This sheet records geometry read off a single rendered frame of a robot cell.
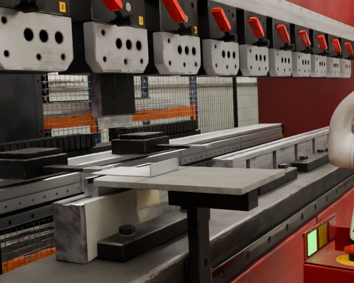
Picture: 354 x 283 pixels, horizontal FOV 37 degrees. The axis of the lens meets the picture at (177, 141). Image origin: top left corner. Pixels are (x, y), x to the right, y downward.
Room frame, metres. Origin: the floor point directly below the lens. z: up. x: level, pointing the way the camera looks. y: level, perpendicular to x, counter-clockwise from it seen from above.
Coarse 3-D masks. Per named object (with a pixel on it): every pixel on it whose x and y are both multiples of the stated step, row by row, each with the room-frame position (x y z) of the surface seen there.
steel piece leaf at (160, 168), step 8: (168, 160) 0.90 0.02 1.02; (176, 160) 0.92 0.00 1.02; (128, 168) 0.96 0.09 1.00; (136, 168) 0.96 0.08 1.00; (144, 168) 0.95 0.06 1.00; (152, 168) 0.86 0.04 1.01; (160, 168) 0.88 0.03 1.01; (168, 168) 0.90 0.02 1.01; (176, 168) 0.92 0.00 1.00; (136, 176) 0.87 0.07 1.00; (144, 176) 0.86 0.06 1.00; (152, 176) 0.86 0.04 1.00
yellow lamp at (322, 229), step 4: (324, 224) 1.15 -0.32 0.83; (320, 228) 1.13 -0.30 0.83; (324, 228) 1.14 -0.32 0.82; (320, 232) 1.12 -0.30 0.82; (324, 232) 1.14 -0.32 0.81; (320, 236) 1.12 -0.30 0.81; (324, 236) 1.14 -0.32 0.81; (320, 240) 1.12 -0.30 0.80; (324, 240) 1.14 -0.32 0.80; (320, 244) 1.12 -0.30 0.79; (324, 244) 1.14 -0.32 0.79
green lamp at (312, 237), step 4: (312, 232) 1.09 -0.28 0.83; (308, 236) 1.07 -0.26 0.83; (312, 236) 1.09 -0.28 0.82; (308, 240) 1.07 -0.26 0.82; (312, 240) 1.09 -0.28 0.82; (308, 244) 1.07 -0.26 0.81; (312, 244) 1.09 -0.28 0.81; (308, 248) 1.07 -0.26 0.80; (312, 248) 1.09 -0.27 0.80; (308, 252) 1.07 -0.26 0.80; (312, 252) 1.09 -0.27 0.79
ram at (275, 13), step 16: (224, 0) 1.26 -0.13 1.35; (240, 0) 1.34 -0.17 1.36; (288, 0) 1.65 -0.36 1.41; (304, 0) 1.79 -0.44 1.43; (320, 0) 1.96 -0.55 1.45; (336, 0) 2.15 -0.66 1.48; (352, 0) 2.40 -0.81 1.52; (272, 16) 1.52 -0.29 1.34; (288, 16) 1.65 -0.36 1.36; (336, 16) 2.15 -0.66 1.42; (352, 16) 2.40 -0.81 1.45; (336, 32) 2.14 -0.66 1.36
